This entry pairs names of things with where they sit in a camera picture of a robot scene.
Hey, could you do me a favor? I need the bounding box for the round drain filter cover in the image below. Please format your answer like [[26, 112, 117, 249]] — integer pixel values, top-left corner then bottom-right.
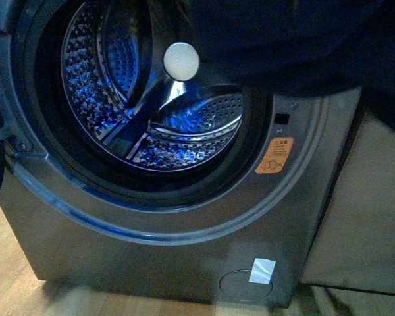
[[219, 269, 273, 302]]

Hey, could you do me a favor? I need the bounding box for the black rubber door gasket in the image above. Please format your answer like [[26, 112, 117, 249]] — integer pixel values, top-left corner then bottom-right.
[[14, 1, 272, 209]]

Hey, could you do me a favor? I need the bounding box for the white paper label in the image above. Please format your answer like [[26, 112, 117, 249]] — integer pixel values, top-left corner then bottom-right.
[[249, 258, 277, 285]]

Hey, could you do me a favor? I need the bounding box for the orange warning sticker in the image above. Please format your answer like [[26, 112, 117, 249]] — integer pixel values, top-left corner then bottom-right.
[[255, 137, 294, 174]]

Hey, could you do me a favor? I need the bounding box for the beige cabinet beside washer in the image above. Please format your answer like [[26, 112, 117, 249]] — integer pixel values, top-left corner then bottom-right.
[[301, 113, 395, 294]]

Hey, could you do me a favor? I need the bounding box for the dark navy garment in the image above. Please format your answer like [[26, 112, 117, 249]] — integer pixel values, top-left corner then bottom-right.
[[180, 1, 395, 131]]

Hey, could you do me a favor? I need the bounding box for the round grey drum hub cap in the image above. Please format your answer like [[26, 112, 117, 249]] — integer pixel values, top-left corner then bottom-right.
[[163, 42, 200, 82]]

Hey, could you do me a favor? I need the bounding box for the grey front-load washing machine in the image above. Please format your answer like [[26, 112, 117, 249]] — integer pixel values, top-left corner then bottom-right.
[[0, 1, 361, 307]]

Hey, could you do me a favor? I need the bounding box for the steel perforated washer drum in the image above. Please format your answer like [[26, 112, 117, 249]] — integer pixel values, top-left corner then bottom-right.
[[60, 1, 244, 174]]

